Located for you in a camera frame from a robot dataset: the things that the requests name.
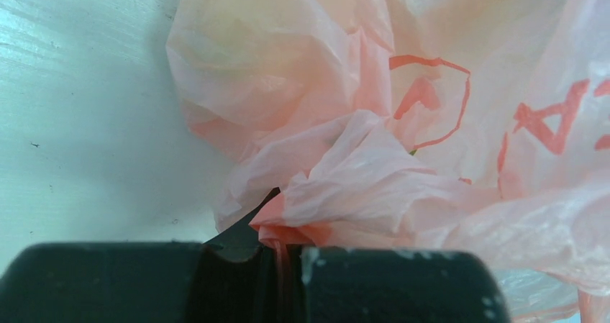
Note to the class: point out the pink plastic bag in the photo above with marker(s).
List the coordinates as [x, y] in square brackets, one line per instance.
[475, 125]

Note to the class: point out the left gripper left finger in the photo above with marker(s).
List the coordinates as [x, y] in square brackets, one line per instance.
[230, 278]

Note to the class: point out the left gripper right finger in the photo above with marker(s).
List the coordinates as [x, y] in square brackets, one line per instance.
[334, 284]

